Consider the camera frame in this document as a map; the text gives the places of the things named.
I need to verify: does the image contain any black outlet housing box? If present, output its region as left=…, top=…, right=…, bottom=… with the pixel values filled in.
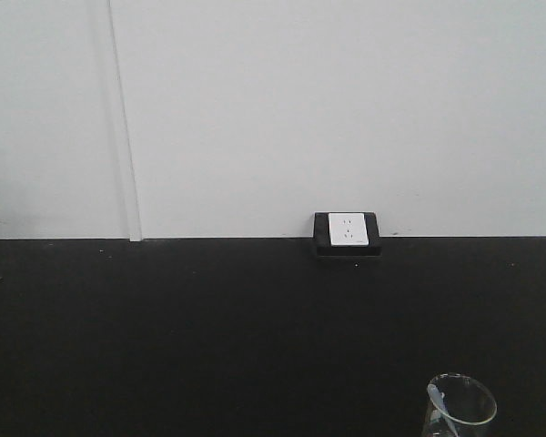
left=312, top=212, right=382, bottom=259

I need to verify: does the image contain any clear glass beaker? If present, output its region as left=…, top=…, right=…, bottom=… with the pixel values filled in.
left=421, top=373, right=498, bottom=437

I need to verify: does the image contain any white power outlet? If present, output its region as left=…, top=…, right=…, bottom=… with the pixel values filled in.
left=328, top=212, right=369, bottom=247

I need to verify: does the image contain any white wall cable duct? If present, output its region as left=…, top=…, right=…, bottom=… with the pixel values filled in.
left=106, top=1, right=143, bottom=242

